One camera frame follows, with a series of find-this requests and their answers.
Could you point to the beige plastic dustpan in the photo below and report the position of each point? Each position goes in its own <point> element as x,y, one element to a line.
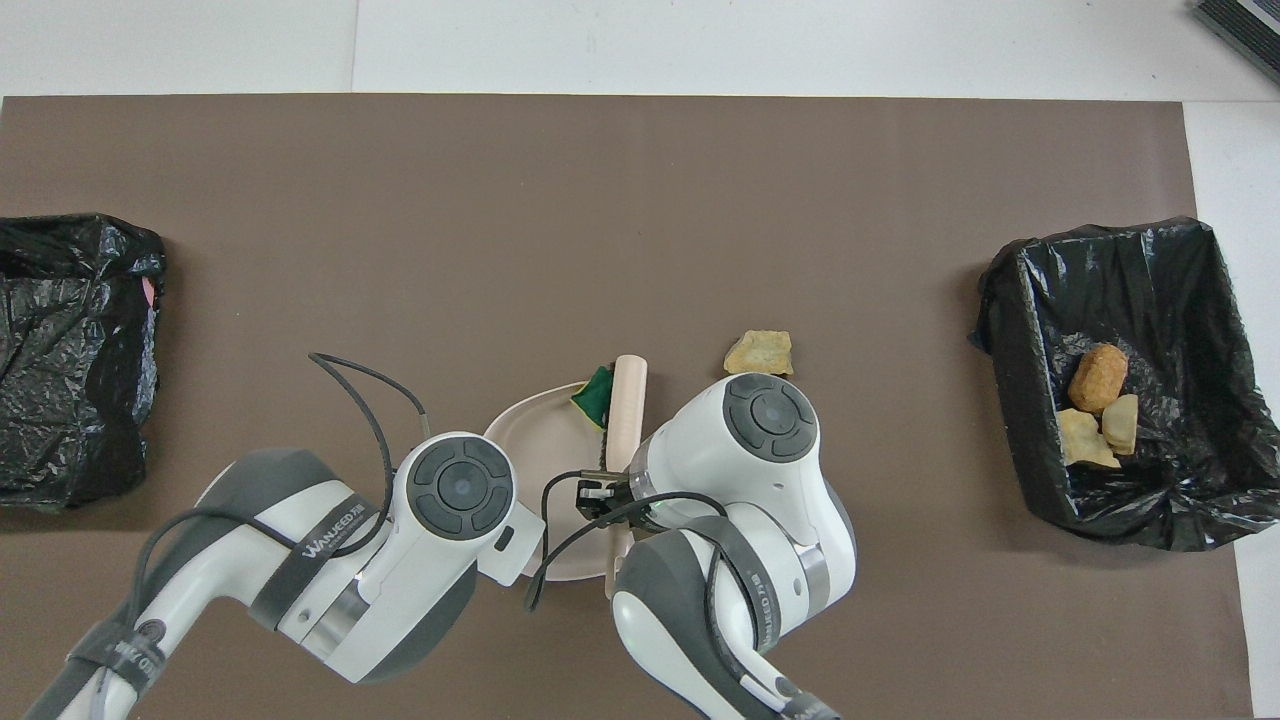
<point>540,430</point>

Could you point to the brown bread roll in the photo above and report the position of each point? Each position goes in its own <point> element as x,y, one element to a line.
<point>1097,378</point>

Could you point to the green yellow sponge piece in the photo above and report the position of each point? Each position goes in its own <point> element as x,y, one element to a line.
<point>597,395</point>

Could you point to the striped croissant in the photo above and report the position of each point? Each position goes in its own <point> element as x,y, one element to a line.
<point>1082,440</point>
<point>1120,423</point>

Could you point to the black bag lined bin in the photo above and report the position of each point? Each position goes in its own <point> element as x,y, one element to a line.
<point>70,380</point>
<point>1180,300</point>

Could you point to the beige hand brush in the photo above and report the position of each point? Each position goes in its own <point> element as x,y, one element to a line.
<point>628,410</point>

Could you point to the dark ribbed panel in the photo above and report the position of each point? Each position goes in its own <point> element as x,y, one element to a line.
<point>1245,30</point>

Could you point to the pale bread chunk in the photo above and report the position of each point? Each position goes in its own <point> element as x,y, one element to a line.
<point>760,352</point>

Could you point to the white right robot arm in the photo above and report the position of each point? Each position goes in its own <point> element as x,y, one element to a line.
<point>760,480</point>

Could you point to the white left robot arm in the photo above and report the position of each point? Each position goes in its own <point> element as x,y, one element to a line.
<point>300,560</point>

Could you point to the brown table mat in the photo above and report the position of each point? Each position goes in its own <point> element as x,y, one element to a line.
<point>400,200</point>

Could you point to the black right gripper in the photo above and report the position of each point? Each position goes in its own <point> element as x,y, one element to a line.
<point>630,500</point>

